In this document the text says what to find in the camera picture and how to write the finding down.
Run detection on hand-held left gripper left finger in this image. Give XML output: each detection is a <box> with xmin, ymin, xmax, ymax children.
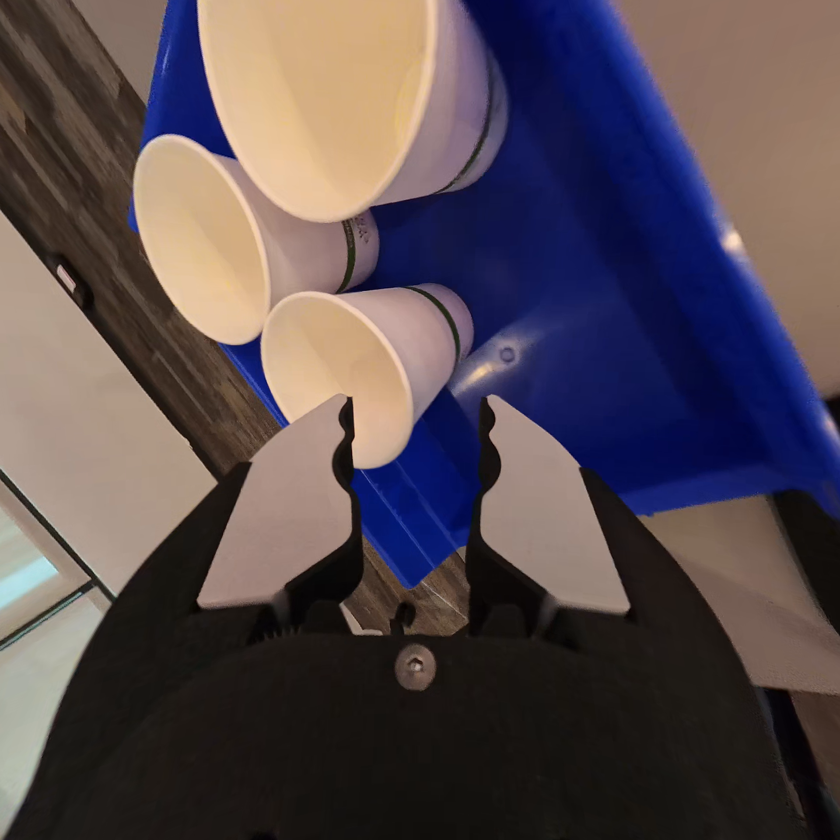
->
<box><xmin>197</xmin><ymin>394</ymin><xmax>365</xmax><ymax>634</ymax></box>

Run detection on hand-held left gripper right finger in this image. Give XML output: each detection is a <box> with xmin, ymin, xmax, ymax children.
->
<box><xmin>465</xmin><ymin>395</ymin><xmax>632</xmax><ymax>637</ymax></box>

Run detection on white paper cup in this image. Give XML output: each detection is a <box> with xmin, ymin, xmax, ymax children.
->
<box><xmin>133</xmin><ymin>134</ymin><xmax>382</xmax><ymax>347</ymax></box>
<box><xmin>197</xmin><ymin>0</ymin><xmax>509</xmax><ymax>224</ymax></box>
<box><xmin>260</xmin><ymin>283</ymin><xmax>475</xmax><ymax>471</ymax></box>

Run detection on blue plastic bin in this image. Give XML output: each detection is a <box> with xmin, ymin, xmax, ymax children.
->
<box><xmin>128</xmin><ymin>0</ymin><xmax>840</xmax><ymax>589</ymax></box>

